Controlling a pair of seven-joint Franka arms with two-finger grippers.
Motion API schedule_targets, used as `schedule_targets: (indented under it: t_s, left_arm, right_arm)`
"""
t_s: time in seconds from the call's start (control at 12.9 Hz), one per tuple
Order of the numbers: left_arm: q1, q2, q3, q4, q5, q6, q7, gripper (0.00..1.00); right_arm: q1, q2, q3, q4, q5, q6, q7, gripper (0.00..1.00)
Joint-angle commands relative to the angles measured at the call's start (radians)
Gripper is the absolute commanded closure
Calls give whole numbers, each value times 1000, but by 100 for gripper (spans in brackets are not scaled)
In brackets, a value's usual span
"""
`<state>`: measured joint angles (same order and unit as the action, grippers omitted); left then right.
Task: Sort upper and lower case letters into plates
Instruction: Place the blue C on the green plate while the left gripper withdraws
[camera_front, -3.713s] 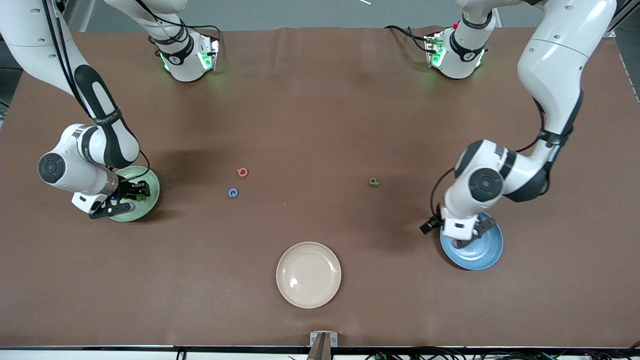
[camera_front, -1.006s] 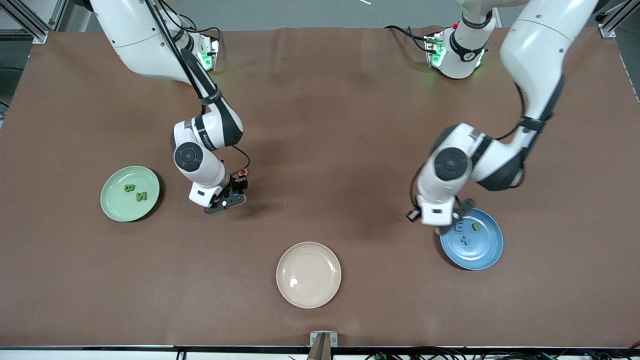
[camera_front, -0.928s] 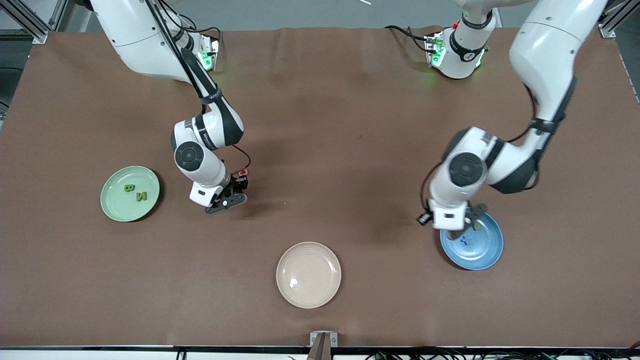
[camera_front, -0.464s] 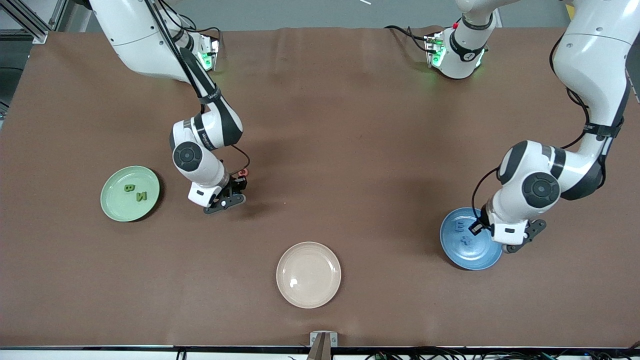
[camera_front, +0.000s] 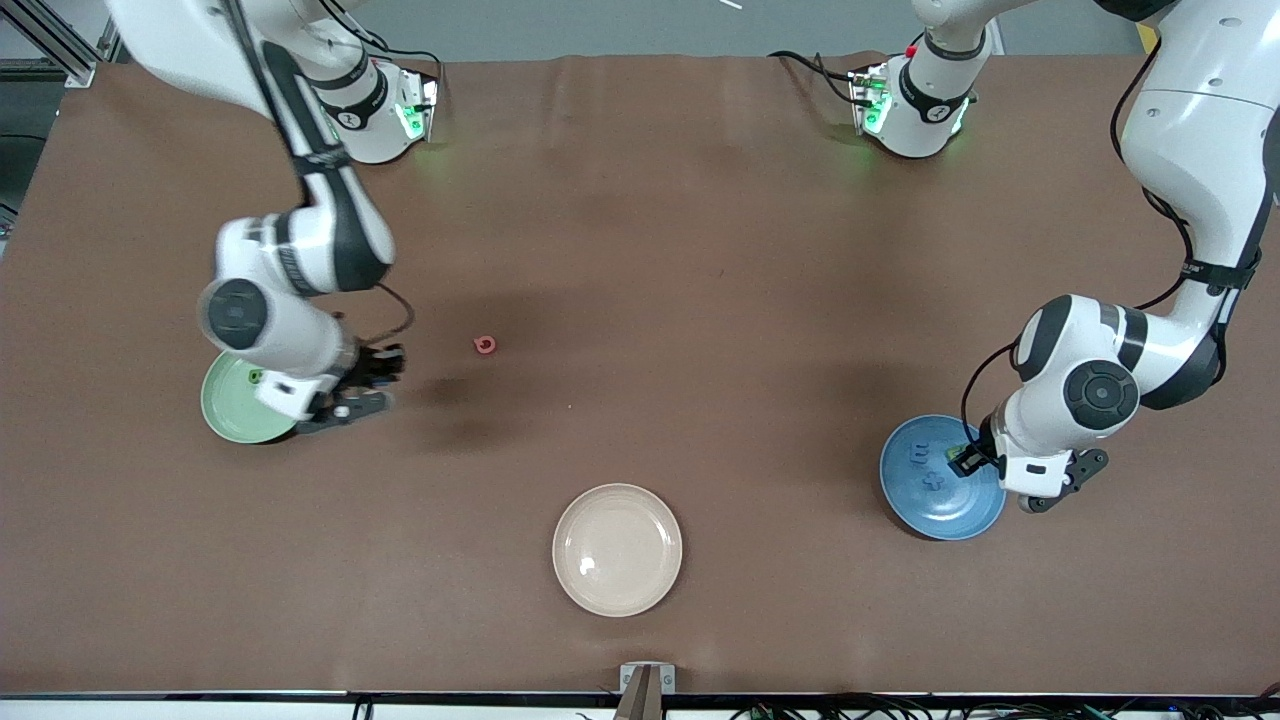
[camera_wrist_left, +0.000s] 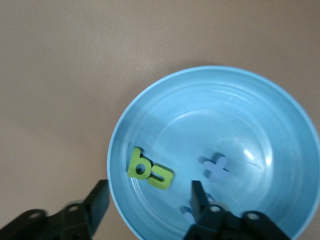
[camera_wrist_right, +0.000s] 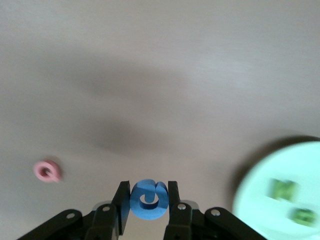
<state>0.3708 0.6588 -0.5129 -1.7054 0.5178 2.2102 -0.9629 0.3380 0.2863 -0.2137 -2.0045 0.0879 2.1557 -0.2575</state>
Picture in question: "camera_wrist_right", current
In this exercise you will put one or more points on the light green plate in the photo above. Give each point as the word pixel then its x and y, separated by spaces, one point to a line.
pixel 255 200

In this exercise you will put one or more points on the red foam letter Q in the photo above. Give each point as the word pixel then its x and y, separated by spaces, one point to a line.
pixel 37 171

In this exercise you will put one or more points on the blue foam letter C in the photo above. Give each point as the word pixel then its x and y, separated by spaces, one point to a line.
pixel 136 202

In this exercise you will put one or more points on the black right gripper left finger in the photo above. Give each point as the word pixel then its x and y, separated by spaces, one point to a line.
pixel 100 222

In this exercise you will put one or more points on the green foam letter N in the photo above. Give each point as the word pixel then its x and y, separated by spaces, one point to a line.
pixel 283 190

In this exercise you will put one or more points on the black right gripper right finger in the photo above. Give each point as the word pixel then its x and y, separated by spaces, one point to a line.
pixel 185 222

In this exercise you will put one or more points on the green foam letter B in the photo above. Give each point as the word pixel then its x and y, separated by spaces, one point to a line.
pixel 301 217

